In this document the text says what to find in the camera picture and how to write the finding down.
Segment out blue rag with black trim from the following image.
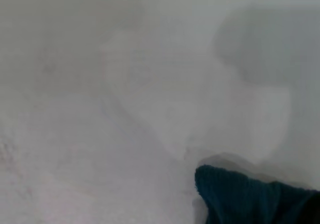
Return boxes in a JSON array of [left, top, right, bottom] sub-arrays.
[[194, 164, 320, 224]]

